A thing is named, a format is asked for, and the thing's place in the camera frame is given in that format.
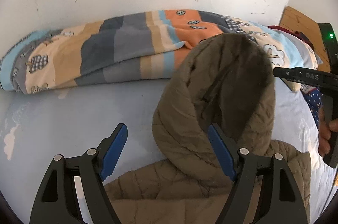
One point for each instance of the person's right hand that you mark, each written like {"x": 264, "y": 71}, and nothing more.
{"x": 325, "y": 131}

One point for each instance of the beige small pillow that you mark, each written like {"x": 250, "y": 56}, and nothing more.
{"x": 293, "y": 86}

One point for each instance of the brown puffer jacket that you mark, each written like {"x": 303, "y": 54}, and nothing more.
{"x": 227, "y": 80}

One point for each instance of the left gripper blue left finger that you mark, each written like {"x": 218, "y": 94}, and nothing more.
{"x": 111, "y": 149}

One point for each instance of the wooden headboard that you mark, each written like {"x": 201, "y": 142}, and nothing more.
{"x": 294, "y": 20}

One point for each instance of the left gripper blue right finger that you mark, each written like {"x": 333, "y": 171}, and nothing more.
{"x": 225, "y": 149}

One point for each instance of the navy blue patterned pillow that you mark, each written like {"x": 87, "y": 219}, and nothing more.
{"x": 312, "y": 96}

